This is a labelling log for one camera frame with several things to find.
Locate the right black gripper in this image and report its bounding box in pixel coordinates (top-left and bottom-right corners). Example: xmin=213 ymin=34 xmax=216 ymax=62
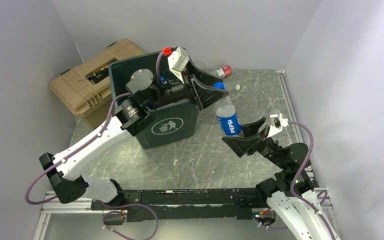
xmin=221 ymin=117 xmax=288 ymax=170

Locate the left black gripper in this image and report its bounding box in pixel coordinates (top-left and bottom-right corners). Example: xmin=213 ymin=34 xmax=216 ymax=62
xmin=146 ymin=60 xmax=229 ymax=112

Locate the clear bottle red label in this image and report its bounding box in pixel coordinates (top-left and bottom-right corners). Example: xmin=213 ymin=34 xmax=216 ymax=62
xmin=209 ymin=65 xmax=234 ymax=79

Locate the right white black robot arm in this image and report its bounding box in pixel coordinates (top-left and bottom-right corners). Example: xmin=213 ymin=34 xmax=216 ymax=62
xmin=222 ymin=113 xmax=340 ymax=240

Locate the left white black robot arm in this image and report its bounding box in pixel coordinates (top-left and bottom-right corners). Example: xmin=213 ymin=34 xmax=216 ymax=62
xmin=40 ymin=60 xmax=228 ymax=210

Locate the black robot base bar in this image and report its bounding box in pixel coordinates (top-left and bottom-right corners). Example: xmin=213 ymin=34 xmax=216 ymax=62
xmin=90 ymin=188 xmax=269 ymax=223

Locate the dark green plastic bin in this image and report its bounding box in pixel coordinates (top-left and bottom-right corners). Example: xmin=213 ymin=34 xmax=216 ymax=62
xmin=108 ymin=52 xmax=199 ymax=149

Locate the tan plastic toolbox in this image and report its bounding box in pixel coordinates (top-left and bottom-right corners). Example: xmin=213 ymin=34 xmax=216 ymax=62
xmin=49 ymin=38 xmax=146 ymax=118

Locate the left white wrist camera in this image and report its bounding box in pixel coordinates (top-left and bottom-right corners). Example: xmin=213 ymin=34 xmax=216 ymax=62
xmin=167 ymin=47 xmax=190 ymax=84

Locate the aluminium frame rail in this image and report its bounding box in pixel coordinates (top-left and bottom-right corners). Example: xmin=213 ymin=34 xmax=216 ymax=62
xmin=275 ymin=68 xmax=332 ymax=213

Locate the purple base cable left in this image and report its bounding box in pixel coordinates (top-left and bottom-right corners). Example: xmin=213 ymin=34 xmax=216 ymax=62
xmin=95 ymin=198 xmax=160 ymax=240

